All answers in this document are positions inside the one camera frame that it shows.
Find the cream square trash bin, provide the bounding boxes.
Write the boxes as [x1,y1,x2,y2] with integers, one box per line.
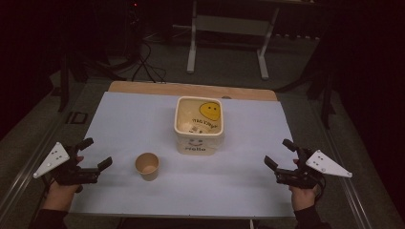
[173,95,225,156]

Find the grey metal floor rail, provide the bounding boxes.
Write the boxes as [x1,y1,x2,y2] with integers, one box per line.
[317,103,375,229]
[0,122,69,222]

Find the dark equipment with red light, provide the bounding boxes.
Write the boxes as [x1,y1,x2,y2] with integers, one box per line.
[125,0,144,61]

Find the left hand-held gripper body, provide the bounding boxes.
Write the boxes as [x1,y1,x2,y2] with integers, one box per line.
[32,141,99,186]

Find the person's left hand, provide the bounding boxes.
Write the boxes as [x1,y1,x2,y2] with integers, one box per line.
[42,156,85,213]

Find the clear bag with yellow smiley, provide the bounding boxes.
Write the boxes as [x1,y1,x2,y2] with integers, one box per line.
[176,98,223,135]

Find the person's right hand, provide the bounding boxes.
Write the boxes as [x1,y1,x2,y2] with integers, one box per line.
[288,158,319,213]

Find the wooden table board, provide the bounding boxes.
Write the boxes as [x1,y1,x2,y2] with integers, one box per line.
[107,80,279,102]

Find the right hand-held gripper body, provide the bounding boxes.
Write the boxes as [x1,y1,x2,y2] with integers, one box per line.
[275,148,353,190]

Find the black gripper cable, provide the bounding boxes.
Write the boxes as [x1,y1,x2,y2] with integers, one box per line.
[313,176,328,203]

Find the pale blue table mat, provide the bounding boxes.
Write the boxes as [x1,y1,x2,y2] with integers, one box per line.
[69,91,298,219]

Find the black metal stand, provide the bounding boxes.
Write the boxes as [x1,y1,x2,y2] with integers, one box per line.
[305,71,337,130]
[57,44,128,113]

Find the black rectangular floor plate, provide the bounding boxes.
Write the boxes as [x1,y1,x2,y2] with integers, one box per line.
[65,111,89,126]

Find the black floor cables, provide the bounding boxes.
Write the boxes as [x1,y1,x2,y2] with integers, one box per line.
[131,41,167,84]

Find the white metal stand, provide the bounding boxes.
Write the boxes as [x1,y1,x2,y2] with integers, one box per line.
[186,0,281,81]

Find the brown paper cup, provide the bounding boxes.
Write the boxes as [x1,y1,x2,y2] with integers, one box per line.
[134,152,160,182]

